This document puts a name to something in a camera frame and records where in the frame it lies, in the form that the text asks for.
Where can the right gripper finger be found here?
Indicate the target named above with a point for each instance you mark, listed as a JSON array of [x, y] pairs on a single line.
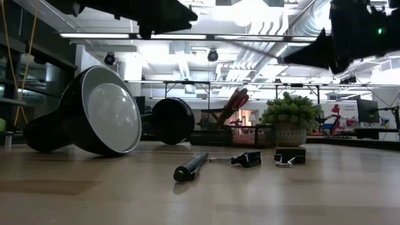
[[315, 53]]

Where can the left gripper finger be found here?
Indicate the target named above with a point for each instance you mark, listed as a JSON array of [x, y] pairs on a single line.
[[168, 15]]

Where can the black binder clip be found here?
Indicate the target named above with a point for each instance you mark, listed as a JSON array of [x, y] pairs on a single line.
[[290, 154], [250, 159]]

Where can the black pen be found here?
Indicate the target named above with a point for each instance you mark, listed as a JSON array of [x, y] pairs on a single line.
[[190, 167]]

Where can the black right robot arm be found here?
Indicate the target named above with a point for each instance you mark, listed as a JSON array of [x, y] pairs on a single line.
[[389, 18]]

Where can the black office desk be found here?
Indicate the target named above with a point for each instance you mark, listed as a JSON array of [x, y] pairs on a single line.
[[375, 132]]

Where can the black mesh desk organizer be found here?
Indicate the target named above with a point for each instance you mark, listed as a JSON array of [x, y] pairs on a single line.
[[209, 139]]

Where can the black spotlight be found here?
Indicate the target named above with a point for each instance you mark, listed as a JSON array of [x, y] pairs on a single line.
[[348, 80]]

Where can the red desk lamp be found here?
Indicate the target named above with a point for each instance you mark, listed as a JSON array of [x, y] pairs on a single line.
[[336, 108]]

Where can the white printed sign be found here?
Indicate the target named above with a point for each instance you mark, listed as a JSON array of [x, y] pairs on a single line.
[[348, 107]]

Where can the green potted artificial plant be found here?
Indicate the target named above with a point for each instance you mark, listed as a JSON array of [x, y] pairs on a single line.
[[290, 112]]

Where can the black computer monitor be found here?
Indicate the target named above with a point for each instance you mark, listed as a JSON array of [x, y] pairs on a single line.
[[368, 111]]

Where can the black desk lamp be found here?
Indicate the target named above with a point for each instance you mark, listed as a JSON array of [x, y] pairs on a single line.
[[112, 115]]

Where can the small silver can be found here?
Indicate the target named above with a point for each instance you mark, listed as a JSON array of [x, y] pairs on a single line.
[[8, 140]]

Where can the silver ventilation duct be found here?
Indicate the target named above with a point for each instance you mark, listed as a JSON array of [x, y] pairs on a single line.
[[307, 18]]

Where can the black dome camera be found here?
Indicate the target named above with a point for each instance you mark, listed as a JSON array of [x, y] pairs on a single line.
[[212, 55], [109, 58]]

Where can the black aluminium table frame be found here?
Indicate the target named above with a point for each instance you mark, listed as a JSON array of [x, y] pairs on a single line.
[[359, 143]]

